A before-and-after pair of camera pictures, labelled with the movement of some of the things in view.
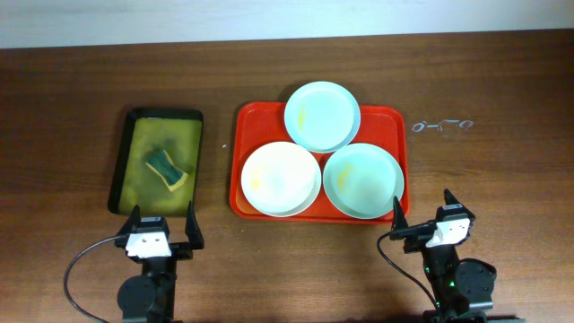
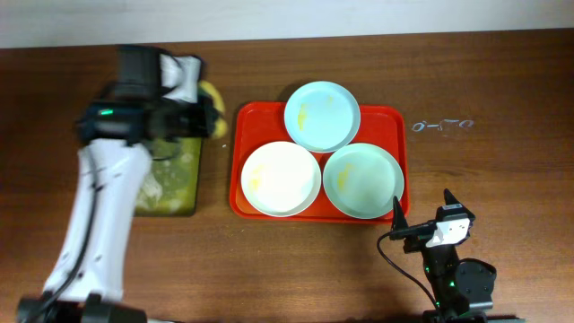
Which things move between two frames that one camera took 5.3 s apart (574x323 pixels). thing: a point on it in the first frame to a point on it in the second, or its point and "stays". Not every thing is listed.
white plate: (281, 179) stays
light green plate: (362, 180) stays
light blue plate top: (322, 117) stays
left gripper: (180, 249) to (206, 117)
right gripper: (397, 223) stays
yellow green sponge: (162, 163) to (221, 125)
